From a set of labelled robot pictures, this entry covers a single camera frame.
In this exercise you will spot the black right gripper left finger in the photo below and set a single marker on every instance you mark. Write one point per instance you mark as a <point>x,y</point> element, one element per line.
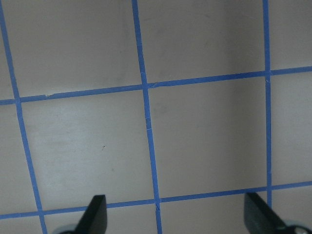
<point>94,219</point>

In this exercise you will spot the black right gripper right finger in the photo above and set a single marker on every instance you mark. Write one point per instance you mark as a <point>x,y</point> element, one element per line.
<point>259,218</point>

